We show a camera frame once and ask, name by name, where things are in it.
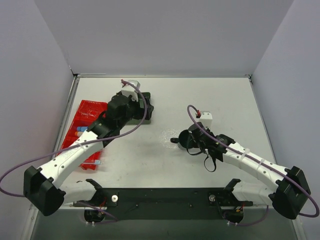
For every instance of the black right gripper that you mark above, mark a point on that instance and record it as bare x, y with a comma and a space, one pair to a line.
191, 139

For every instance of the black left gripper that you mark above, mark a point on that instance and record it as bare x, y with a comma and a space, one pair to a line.
144, 107

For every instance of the dark green mug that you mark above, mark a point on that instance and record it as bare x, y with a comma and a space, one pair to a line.
183, 141

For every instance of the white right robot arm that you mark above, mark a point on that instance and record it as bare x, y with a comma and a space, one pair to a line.
286, 189

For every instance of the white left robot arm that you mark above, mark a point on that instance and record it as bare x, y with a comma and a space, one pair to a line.
44, 186

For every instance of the green plastic tray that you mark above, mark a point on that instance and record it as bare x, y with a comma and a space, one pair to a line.
136, 122

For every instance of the clear textured oval tray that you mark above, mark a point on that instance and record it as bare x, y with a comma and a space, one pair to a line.
165, 138

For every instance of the blue toothpaste tube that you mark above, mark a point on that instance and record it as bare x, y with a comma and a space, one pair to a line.
81, 128

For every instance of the white orange toothpaste tube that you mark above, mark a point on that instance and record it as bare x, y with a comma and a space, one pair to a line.
78, 133

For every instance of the red plastic organizer box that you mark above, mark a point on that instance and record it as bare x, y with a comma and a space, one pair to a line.
86, 113

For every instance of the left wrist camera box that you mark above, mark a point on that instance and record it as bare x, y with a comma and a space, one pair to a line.
127, 90

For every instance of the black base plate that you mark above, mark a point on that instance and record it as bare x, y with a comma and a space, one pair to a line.
163, 203

